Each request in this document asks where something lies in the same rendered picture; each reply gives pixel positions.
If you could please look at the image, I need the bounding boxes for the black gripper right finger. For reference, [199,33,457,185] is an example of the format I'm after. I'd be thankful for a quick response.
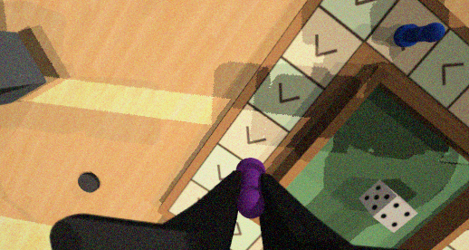
[259,173,402,250]

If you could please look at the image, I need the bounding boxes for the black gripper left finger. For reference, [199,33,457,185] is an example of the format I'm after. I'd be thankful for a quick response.
[50,170,242,250]

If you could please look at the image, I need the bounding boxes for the purple game pawn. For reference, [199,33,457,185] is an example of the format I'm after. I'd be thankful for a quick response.
[236,158,266,219]

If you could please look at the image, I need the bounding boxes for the grey cube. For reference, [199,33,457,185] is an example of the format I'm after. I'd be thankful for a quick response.
[0,31,47,106]

